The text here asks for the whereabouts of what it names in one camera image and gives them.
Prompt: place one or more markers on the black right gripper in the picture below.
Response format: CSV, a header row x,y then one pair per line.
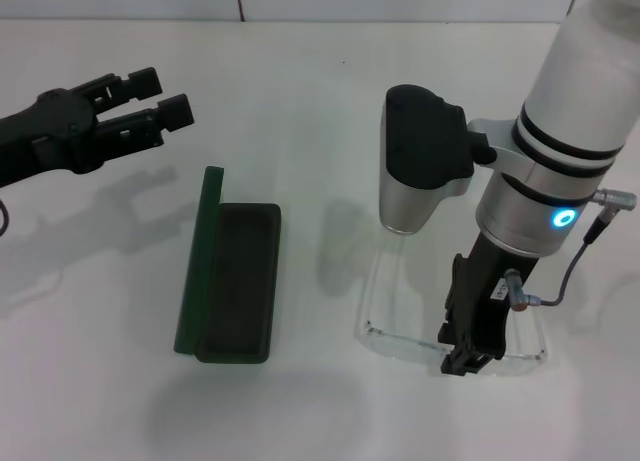
x,y
492,291

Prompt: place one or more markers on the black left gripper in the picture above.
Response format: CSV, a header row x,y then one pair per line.
x,y
50,136

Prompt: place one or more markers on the clear white glasses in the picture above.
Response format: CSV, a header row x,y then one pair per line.
x,y
525,353

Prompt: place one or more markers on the green glasses case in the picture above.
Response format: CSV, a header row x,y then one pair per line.
x,y
240,291

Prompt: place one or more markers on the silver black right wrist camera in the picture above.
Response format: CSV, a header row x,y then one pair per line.
x,y
420,141

